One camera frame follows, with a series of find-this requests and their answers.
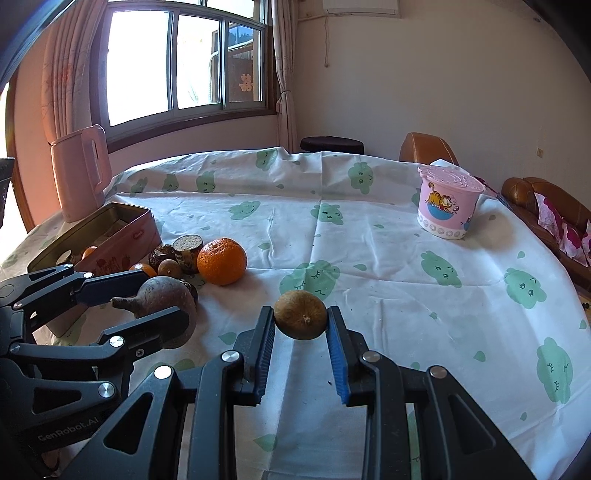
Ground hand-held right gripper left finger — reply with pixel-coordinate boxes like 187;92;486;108
60;305;278;480

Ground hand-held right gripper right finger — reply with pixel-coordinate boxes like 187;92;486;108
325;305;539;480

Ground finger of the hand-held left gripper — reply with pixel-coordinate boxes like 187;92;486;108
7;308;195;398
0;264;151;326

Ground reddish sweet potato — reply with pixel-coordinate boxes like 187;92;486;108
111;277;199;349

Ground metal tray with newspaper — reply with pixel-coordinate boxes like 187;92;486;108
27;202;163;344

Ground large orange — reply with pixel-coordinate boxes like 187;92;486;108
197;237;247;286

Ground brown speckled cylinder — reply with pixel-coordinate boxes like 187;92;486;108
173;235;205;273

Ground white tablecloth green prints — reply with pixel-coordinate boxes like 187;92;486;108
0;147;591;480

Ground pink electric kettle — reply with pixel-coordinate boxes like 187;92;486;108
50;124;112;223

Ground pink cartoon cup with lid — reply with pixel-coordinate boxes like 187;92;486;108
417;164;485;241

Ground black round stool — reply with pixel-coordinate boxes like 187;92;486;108
300;137;365;155

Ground pink floral curtain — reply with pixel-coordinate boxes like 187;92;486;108
41;0;109;144
271;0;300;153

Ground sliding window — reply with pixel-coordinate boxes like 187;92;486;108
95;0;278;139

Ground brown leather chair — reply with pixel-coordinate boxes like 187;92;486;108
399;132;460;167

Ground brown leather sofa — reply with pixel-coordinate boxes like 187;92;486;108
501;176;591;278

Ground pink floral cushion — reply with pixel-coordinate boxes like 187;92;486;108
534;193;591;267

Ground white air conditioner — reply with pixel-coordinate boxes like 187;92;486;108
323;0;400;17

